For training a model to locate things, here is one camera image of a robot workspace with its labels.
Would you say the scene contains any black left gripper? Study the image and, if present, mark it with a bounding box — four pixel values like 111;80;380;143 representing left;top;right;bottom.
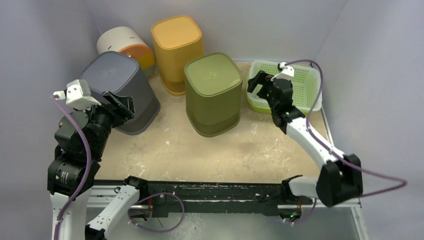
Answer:
76;89;135;157

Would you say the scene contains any grey mesh basket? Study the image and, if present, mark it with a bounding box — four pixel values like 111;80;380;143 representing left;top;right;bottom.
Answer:
79;51;161;135

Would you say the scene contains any white mesh tray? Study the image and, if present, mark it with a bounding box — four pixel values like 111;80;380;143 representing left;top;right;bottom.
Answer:
246;60;322;115

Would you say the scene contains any olive green mesh basket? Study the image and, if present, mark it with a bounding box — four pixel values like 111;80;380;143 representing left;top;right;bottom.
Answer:
184;52;243;138

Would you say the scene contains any orange mesh basket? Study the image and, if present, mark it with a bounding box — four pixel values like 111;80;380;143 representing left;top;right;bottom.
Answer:
150;15;205;96

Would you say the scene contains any lime green tray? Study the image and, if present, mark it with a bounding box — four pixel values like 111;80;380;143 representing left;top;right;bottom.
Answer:
246;77;320;115

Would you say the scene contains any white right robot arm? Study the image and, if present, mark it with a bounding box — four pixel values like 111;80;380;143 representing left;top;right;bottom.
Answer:
247;70;363;207

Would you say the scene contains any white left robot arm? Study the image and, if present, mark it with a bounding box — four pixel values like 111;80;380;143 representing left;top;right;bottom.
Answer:
47;91;149;240

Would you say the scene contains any round pastel drawer cabinet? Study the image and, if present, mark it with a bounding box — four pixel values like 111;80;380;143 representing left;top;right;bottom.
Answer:
96;26;156;77

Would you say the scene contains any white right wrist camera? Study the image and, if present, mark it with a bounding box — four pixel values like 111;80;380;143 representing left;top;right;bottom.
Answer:
271;62;295;82

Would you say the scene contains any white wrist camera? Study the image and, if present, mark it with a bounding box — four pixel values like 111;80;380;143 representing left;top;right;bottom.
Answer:
53;79;102;111
271;62;295;82

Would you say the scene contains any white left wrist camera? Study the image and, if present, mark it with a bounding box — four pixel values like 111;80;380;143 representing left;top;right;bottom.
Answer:
53;79;102;111

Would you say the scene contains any aluminium frame rail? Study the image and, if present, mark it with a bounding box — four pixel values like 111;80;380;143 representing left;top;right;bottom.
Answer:
88;182;354;208

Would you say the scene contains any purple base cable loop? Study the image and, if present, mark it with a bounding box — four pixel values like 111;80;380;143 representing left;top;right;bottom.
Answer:
127;192;186;233

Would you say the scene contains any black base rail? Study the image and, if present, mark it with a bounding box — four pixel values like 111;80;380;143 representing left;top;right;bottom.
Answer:
136;180;313;218

